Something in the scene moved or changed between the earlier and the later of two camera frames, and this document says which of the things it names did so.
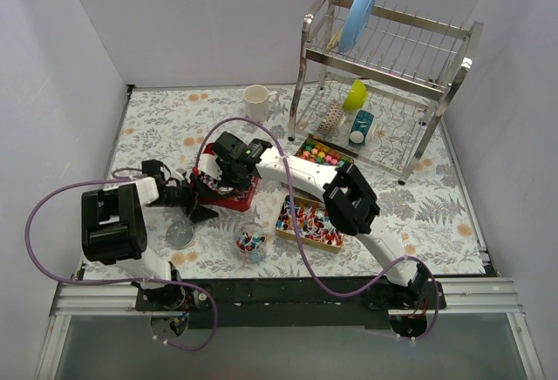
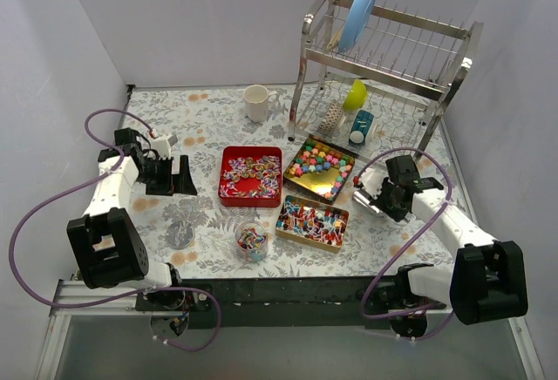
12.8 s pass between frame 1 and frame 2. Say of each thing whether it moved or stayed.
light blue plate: stayed
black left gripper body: moved
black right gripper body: moved
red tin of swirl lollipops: moved
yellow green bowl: stayed
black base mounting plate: stayed
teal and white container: stayed
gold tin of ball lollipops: stayed
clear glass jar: stayed
